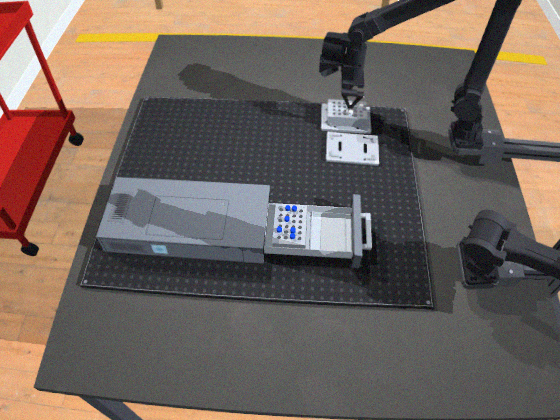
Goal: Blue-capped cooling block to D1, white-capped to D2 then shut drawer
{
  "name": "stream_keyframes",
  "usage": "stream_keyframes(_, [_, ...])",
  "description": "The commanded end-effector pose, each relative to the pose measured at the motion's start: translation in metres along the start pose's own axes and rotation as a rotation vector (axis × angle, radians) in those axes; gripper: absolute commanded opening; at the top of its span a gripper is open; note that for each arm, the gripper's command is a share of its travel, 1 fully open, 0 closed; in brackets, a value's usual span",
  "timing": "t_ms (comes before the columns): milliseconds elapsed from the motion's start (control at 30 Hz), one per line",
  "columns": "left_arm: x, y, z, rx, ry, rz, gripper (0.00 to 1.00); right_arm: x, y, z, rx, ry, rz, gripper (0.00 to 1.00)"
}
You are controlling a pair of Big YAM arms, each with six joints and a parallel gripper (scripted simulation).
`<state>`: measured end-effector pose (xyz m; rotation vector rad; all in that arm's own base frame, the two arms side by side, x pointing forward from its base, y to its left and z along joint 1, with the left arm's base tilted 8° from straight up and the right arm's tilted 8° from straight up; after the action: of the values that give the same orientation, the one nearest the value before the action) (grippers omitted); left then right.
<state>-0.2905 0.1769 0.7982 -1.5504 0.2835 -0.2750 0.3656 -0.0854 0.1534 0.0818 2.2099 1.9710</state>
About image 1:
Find white block with round holes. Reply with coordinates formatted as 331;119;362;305
272;204;307;249
327;99;367;128

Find white square plate with slots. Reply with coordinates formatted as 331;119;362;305
321;104;371;134

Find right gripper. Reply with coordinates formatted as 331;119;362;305
341;60;364;109

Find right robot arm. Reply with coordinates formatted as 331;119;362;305
319;0;522;149

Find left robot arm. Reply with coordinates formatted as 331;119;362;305
459;210;560;285

